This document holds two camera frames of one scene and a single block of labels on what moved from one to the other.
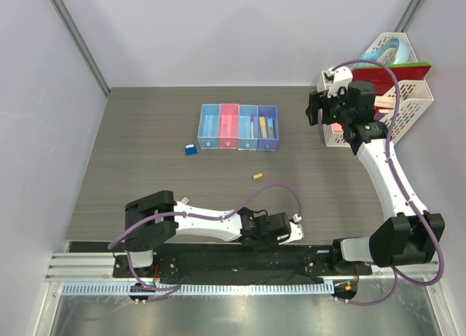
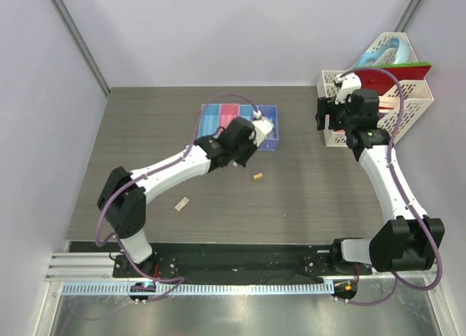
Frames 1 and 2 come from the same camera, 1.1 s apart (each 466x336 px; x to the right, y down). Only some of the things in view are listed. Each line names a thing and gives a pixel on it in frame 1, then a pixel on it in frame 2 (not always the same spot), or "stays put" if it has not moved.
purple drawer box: [268, 134] stays put
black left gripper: [274, 241] → [253, 147]
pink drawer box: [228, 132] stays put
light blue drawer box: [208, 127] stays put
